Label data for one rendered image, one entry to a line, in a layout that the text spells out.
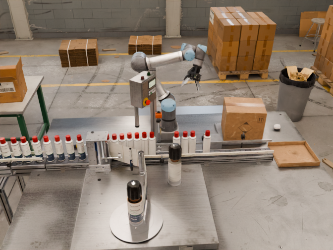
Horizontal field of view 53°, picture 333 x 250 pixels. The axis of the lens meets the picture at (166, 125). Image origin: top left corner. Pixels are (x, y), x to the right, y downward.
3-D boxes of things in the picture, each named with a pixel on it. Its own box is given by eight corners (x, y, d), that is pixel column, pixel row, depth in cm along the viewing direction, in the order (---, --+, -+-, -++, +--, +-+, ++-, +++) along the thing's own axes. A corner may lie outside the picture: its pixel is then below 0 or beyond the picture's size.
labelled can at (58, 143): (57, 161, 240) (52, 138, 228) (58, 157, 244) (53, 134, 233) (64, 161, 240) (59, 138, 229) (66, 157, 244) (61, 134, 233)
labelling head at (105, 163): (89, 172, 230) (84, 142, 216) (92, 160, 241) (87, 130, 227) (110, 171, 231) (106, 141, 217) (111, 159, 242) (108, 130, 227)
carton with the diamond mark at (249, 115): (223, 141, 266) (226, 111, 251) (220, 124, 286) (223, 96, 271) (261, 142, 265) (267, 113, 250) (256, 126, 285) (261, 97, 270)
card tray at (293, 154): (278, 167, 243) (279, 163, 241) (267, 146, 264) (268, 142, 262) (319, 165, 244) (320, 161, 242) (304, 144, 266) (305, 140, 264)
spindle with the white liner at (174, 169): (168, 186, 219) (168, 150, 203) (167, 177, 227) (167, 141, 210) (182, 185, 220) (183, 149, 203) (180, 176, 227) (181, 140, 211)
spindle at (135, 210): (128, 226, 190) (125, 189, 175) (128, 214, 198) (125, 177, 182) (143, 225, 191) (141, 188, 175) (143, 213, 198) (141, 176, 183)
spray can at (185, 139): (181, 157, 244) (182, 134, 233) (180, 153, 249) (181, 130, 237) (188, 156, 245) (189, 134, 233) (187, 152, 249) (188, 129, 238)
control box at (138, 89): (130, 105, 226) (129, 79, 216) (144, 94, 239) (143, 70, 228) (142, 109, 222) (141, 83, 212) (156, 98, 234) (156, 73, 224)
